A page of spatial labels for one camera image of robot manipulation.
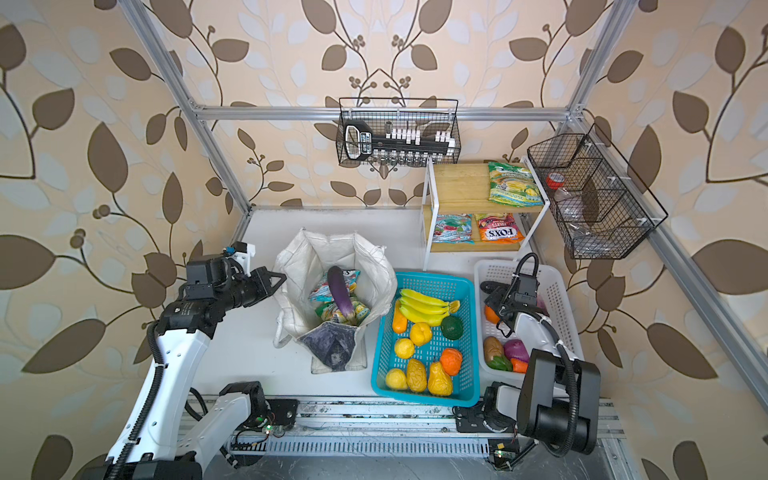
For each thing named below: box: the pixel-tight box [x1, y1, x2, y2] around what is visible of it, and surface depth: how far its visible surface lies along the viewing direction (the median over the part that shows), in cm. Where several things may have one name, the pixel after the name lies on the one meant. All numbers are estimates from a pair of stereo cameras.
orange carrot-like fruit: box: [393, 299, 408, 334], surface depth 88 cm
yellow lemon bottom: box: [385, 368, 407, 390], surface depth 78 cm
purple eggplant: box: [327, 266, 355, 319], surface depth 85 cm
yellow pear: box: [428, 361, 453, 397], surface depth 76 cm
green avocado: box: [441, 315, 463, 340], surface depth 86 cm
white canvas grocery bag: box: [273, 228, 398, 374], surface depth 79 cm
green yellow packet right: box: [488, 161, 543, 208], surface depth 78 cm
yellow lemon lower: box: [394, 338, 415, 359], surface depth 83 cm
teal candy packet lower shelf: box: [432, 213, 475, 245], surface depth 91 cm
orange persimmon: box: [440, 348, 463, 376], surface depth 79 cm
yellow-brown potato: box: [406, 358, 427, 393], surface depth 78 cm
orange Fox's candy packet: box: [478, 213, 525, 243], surface depth 92 cm
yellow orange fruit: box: [410, 322, 432, 346], surface depth 85 cm
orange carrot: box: [510, 358, 529, 374], surface depth 77 cm
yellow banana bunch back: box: [399, 289, 461, 327], surface depth 90 cm
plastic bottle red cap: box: [546, 172, 572, 203], surface depth 84 cm
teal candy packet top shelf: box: [309, 269, 361, 303], surface depth 90 cm
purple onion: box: [504, 339, 530, 363], surface depth 81 cm
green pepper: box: [486, 354, 513, 371], surface depth 77 cm
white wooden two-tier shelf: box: [422, 157, 551, 271], surface depth 88 cm
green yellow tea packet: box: [315, 300, 371, 326], surface depth 81 cm
